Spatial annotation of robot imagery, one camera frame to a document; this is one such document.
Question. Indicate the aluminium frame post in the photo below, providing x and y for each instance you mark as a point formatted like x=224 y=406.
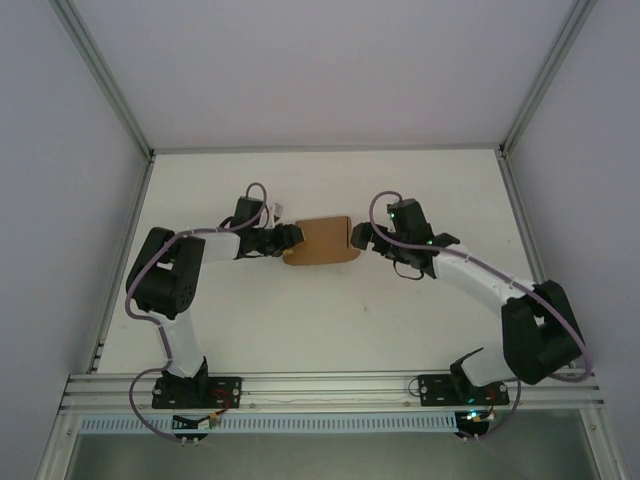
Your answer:
x=100 y=75
x=545 y=75

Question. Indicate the aluminium mounting rail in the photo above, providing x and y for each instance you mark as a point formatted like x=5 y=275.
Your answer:
x=325 y=390

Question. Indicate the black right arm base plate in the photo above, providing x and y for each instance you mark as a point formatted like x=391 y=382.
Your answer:
x=435 y=390

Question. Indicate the aluminium table edge rail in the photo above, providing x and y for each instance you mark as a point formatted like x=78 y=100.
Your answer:
x=325 y=148
x=520 y=215
x=132 y=200

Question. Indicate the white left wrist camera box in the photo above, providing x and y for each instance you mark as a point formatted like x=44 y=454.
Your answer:
x=276 y=209

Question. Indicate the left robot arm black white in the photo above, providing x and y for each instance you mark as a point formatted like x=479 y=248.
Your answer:
x=180 y=340

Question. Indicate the brown cardboard box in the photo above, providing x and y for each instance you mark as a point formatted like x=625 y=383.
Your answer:
x=325 y=245

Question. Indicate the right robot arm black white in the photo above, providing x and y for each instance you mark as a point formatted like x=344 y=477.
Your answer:
x=470 y=275

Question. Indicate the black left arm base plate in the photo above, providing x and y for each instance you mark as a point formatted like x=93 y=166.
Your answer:
x=225 y=392

